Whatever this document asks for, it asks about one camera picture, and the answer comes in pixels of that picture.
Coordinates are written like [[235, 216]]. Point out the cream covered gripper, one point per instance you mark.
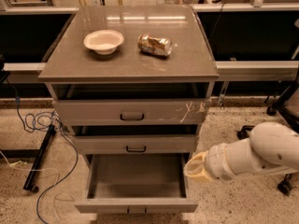
[[215, 162]]

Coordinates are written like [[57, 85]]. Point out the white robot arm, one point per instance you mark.
[[270, 149]]

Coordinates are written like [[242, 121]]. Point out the grey open bottom drawer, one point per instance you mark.
[[136, 185]]

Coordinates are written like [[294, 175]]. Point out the grey top drawer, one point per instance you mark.
[[131, 112]]

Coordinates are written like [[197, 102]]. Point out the grey middle drawer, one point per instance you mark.
[[135, 144]]

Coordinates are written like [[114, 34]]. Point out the grey drawer cabinet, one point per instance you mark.
[[74, 72]]

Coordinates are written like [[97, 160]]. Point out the crushed soda can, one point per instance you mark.
[[159, 46]]

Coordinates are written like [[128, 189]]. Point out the white paper bowl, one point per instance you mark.
[[103, 42]]

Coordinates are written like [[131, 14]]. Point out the black table leg with caster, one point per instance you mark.
[[36, 154]]

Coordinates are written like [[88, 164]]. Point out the grey horizontal rail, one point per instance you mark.
[[228, 71]]

